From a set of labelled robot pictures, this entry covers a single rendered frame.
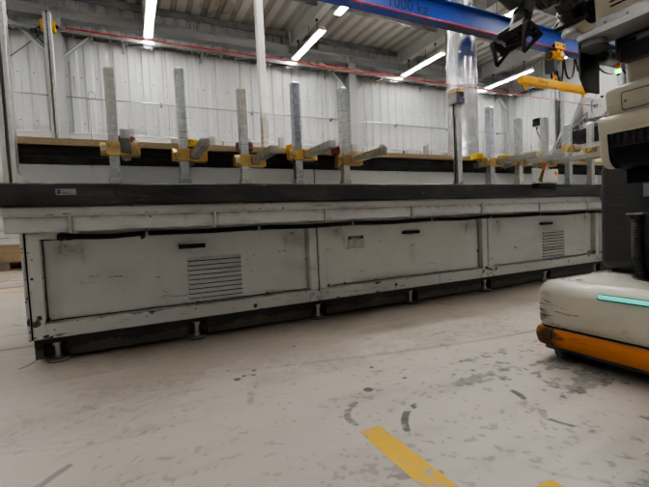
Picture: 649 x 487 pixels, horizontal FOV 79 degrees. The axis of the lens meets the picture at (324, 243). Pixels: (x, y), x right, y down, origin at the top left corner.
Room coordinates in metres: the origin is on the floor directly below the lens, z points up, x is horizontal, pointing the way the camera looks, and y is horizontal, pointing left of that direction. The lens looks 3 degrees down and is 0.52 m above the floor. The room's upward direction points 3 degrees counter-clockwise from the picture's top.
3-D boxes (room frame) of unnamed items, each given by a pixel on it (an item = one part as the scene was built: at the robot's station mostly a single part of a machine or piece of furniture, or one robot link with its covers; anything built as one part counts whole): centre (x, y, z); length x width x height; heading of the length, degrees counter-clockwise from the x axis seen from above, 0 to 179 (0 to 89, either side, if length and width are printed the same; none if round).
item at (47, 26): (2.38, 1.55, 1.25); 0.15 x 0.08 x 1.10; 116
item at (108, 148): (1.53, 0.76, 0.83); 0.14 x 0.06 x 0.05; 116
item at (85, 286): (2.97, -0.95, 0.44); 5.10 x 0.69 x 0.87; 116
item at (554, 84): (6.76, -3.99, 2.65); 1.71 x 0.09 x 0.32; 116
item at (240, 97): (1.74, 0.33, 0.87); 0.04 x 0.04 x 0.48; 26
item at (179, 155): (1.64, 0.54, 0.82); 0.14 x 0.06 x 0.05; 116
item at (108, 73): (1.52, 0.78, 0.89); 0.04 x 0.04 x 0.48; 26
